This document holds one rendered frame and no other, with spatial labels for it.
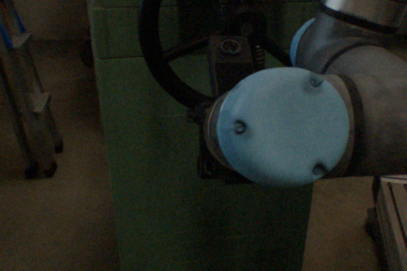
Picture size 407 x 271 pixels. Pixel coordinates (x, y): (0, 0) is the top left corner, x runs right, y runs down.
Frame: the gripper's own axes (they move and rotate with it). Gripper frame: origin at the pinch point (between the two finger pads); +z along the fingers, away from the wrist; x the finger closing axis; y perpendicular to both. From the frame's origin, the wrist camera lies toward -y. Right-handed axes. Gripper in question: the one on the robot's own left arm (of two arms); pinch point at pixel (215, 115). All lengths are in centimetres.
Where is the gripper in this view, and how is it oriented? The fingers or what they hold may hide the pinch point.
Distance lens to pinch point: 61.8
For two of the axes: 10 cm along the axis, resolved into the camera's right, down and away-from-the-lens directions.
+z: -1.0, 0.3, 9.9
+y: 0.3, 10.0, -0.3
